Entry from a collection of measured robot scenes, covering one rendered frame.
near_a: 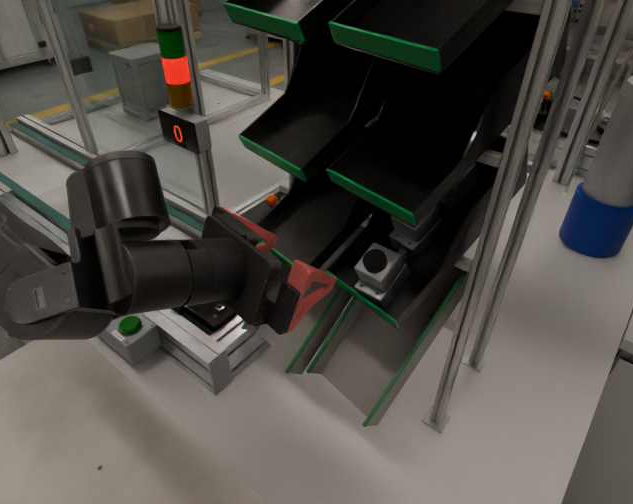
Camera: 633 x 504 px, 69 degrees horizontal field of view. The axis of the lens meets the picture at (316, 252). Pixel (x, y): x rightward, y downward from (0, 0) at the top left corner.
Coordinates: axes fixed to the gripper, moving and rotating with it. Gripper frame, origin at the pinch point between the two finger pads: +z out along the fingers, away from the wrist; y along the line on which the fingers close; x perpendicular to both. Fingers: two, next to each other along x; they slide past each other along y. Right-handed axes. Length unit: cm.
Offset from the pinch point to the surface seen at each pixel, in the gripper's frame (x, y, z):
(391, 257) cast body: -1.0, -2.6, 13.9
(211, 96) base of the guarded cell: 7, 161, 93
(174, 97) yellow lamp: -5, 61, 18
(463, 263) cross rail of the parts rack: -1.7, -7.2, 24.8
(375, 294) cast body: 4.4, -2.7, 13.6
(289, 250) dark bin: 6.7, 14.0, 13.9
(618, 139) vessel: -26, -2, 91
